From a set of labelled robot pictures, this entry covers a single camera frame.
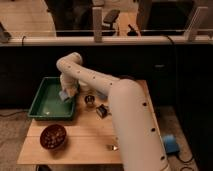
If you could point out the blue tape roll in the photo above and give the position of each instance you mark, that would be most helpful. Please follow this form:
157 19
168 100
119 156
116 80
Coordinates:
170 144

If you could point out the dark red bowl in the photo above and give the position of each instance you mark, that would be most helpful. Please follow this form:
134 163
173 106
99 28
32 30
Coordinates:
53 136

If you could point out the blue sponge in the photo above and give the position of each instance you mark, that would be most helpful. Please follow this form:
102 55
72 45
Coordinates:
63 95

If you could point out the small metal cup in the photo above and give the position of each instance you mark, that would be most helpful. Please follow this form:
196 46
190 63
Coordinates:
89 100

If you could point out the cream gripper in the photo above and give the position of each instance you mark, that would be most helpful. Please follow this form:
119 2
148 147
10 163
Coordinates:
71 91

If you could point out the white cup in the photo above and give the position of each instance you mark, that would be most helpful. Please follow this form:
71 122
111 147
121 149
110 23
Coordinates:
84 88

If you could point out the black binder clip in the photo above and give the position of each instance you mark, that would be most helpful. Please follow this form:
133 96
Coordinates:
101 111

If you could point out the office chair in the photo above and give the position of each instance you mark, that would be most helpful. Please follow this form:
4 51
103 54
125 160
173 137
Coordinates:
111 17

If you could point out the wooden table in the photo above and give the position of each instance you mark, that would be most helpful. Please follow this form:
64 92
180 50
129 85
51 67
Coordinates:
86 140

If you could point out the silver fork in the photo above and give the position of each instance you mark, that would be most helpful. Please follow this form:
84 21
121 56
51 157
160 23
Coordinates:
111 147

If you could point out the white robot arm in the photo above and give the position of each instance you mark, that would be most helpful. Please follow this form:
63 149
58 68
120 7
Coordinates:
139 141

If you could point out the green plastic tray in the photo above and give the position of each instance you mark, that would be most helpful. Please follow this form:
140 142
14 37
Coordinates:
47 104

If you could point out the white partition rail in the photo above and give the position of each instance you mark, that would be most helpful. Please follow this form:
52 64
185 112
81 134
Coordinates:
105 41

